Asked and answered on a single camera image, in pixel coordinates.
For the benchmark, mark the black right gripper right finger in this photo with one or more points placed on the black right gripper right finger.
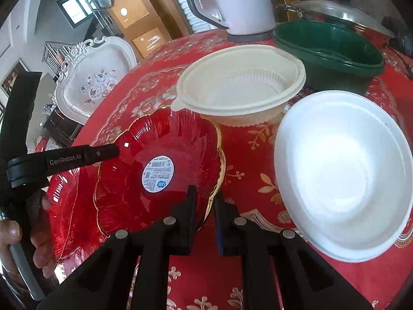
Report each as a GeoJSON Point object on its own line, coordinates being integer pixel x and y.
{"type": "Point", "coordinates": [280, 270]}

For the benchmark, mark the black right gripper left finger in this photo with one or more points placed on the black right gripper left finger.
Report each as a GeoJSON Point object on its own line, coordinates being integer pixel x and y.
{"type": "Point", "coordinates": [130, 271]}

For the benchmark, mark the large red glass plate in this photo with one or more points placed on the large red glass plate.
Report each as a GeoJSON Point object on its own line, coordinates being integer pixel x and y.
{"type": "Point", "coordinates": [73, 215]}

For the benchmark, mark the white foam bowl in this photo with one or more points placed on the white foam bowl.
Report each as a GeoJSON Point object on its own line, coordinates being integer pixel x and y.
{"type": "Point", "coordinates": [344, 171]}

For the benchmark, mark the small red glass plate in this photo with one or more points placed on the small red glass plate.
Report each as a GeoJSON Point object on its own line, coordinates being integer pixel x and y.
{"type": "Point", "coordinates": [160, 155]}

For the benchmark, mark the green plastic bowl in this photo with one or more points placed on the green plastic bowl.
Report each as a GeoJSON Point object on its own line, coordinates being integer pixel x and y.
{"type": "Point", "coordinates": [335, 58]}

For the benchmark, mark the dark wooden sideboard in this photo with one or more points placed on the dark wooden sideboard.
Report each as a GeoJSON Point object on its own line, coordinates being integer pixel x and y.
{"type": "Point", "coordinates": [63, 129]}

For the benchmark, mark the white ornate floral chair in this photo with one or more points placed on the white ornate floral chair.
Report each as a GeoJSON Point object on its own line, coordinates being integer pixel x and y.
{"type": "Point", "coordinates": [89, 73]}

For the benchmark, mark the cream plastic bowl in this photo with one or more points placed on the cream plastic bowl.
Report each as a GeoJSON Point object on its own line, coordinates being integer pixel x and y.
{"type": "Point", "coordinates": [241, 86]}

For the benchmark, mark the steel pot with lid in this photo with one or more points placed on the steel pot with lid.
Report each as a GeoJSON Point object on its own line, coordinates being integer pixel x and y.
{"type": "Point", "coordinates": [337, 13]}

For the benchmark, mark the white electric kettle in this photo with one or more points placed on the white electric kettle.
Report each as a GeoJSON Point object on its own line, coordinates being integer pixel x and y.
{"type": "Point", "coordinates": [244, 21]}

